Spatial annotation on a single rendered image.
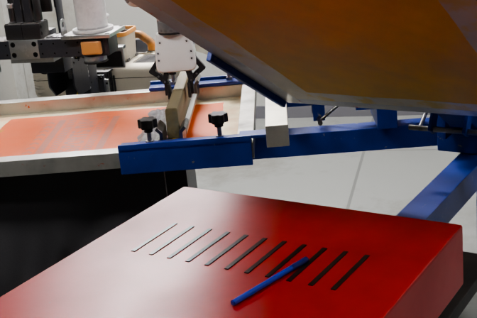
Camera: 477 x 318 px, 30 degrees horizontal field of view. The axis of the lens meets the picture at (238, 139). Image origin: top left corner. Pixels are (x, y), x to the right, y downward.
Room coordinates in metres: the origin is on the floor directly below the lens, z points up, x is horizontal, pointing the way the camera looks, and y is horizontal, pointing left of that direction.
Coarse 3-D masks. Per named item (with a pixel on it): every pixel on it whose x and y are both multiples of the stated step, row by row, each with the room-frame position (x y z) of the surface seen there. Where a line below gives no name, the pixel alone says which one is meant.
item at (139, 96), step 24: (72, 96) 2.50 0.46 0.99; (96, 96) 2.47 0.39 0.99; (120, 96) 2.47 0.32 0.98; (144, 96) 2.47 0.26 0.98; (216, 96) 2.45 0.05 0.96; (240, 96) 2.45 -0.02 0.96; (240, 120) 2.09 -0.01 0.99; (0, 168) 1.93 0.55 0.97; (24, 168) 1.93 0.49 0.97; (48, 168) 1.93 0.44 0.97; (72, 168) 1.93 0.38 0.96; (96, 168) 1.92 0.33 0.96
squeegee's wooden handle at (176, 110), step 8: (184, 72) 2.36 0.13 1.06; (184, 80) 2.27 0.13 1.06; (176, 88) 2.19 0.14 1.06; (184, 88) 2.20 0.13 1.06; (176, 96) 2.11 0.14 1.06; (184, 96) 2.17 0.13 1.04; (168, 104) 2.04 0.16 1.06; (176, 104) 2.03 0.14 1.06; (184, 104) 2.15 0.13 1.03; (168, 112) 2.00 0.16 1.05; (176, 112) 2.00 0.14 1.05; (184, 112) 2.13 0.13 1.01; (168, 120) 2.00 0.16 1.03; (176, 120) 2.00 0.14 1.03; (168, 128) 2.00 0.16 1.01; (176, 128) 2.00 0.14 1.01; (168, 136) 2.00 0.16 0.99; (176, 136) 2.00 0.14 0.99
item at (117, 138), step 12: (120, 132) 2.20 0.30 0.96; (132, 132) 2.19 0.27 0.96; (192, 132) 2.14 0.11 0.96; (204, 132) 2.13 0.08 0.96; (216, 132) 2.12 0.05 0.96; (0, 144) 2.19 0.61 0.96; (12, 144) 2.18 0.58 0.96; (24, 144) 2.17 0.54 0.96; (108, 144) 2.11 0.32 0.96; (120, 144) 2.10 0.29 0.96; (0, 156) 2.09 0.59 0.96
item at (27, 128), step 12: (156, 108) 2.41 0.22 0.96; (204, 108) 2.36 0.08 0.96; (216, 108) 2.35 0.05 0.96; (12, 120) 2.42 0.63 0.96; (24, 120) 2.41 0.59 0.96; (36, 120) 2.40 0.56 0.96; (48, 120) 2.39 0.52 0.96; (60, 120) 2.37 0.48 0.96; (120, 120) 2.32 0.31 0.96; (132, 120) 2.31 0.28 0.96; (192, 120) 2.25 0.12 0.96; (204, 120) 2.24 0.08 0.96; (12, 132) 2.30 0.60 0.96; (24, 132) 2.29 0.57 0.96; (36, 132) 2.28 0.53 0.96
